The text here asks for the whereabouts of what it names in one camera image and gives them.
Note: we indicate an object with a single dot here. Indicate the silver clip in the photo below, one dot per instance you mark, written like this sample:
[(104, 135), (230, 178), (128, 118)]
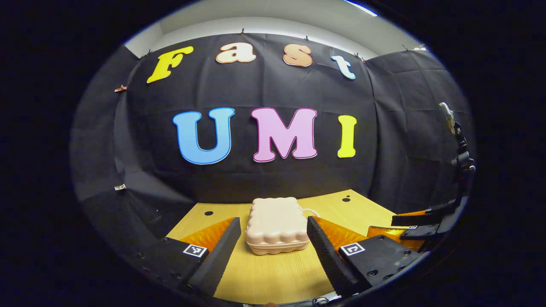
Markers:
[(120, 187)]

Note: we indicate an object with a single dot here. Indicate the copper clip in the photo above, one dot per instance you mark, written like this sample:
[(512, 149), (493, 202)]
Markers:
[(120, 88)]

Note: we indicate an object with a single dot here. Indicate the black backdrop cloth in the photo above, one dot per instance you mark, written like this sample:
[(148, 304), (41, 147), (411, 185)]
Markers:
[(277, 179)]

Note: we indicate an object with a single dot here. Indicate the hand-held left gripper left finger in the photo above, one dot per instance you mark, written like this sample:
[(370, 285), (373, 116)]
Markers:
[(224, 251)]

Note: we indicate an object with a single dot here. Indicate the pink suitcase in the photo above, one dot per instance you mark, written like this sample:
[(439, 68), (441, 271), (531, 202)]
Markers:
[(277, 224)]

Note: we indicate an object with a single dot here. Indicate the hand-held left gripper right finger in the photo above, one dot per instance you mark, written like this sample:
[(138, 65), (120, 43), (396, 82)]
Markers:
[(322, 251)]

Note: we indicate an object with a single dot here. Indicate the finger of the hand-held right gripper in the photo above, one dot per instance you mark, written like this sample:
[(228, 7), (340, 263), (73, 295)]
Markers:
[(420, 232), (426, 218)]

